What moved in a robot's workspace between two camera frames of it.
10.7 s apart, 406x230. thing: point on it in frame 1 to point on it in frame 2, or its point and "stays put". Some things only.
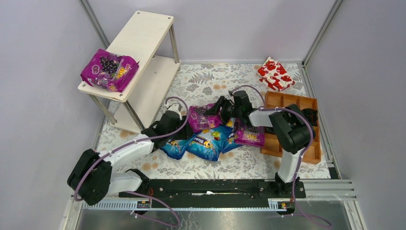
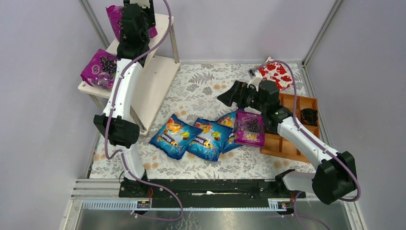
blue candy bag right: [230, 143] stays put
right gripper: [224, 109] to [239, 95]
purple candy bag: [252, 135] stays put
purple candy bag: [109, 71] stays put
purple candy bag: [198, 121] to [115, 15]
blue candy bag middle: [207, 143] stays put
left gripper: [179, 131] to [127, 14]
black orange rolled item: [311, 115] stays put
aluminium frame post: [307, 56] stays put
